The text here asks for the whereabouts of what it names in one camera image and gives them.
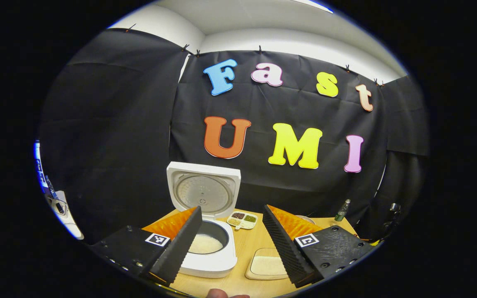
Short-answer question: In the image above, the computer monitor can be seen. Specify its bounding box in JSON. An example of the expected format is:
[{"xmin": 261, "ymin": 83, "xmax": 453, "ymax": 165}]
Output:
[{"xmin": 34, "ymin": 140, "xmax": 47, "ymax": 195}]

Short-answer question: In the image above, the white side desk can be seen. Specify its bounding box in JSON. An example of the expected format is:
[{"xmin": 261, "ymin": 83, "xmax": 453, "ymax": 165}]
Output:
[{"xmin": 46, "ymin": 190, "xmax": 85, "ymax": 240}]

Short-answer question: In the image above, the ceiling light panel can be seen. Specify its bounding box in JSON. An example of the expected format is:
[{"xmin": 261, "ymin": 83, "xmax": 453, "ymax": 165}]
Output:
[{"xmin": 292, "ymin": 0, "xmax": 334, "ymax": 14}]

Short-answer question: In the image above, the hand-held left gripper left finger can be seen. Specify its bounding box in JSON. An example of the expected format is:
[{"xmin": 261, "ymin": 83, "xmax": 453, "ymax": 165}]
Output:
[{"xmin": 89, "ymin": 206, "xmax": 203, "ymax": 286}]

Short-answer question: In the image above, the cream tray of rice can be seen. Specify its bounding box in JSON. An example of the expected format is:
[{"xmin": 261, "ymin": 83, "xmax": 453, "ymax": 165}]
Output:
[{"xmin": 245, "ymin": 248, "xmax": 289, "ymax": 281}]

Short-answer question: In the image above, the clear plastic water bottle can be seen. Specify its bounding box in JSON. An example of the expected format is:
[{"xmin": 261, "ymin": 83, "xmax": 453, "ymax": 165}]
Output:
[{"xmin": 335, "ymin": 199, "xmax": 351, "ymax": 222}]

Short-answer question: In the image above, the white rice cooker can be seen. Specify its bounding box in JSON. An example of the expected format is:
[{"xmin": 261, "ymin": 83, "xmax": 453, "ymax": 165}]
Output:
[{"xmin": 166, "ymin": 161, "xmax": 241, "ymax": 279}]

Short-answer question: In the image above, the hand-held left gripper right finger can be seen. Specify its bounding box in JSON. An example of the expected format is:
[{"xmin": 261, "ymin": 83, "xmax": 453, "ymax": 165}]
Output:
[{"xmin": 262, "ymin": 204, "xmax": 375, "ymax": 288}]

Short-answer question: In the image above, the white divided bean dish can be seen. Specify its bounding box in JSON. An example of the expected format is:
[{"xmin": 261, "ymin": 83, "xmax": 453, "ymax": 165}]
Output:
[{"xmin": 227, "ymin": 211, "xmax": 258, "ymax": 230}]

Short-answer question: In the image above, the black backdrop cloth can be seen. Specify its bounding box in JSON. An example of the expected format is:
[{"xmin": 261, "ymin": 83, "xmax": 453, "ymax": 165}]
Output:
[{"xmin": 39, "ymin": 28, "xmax": 429, "ymax": 245}]

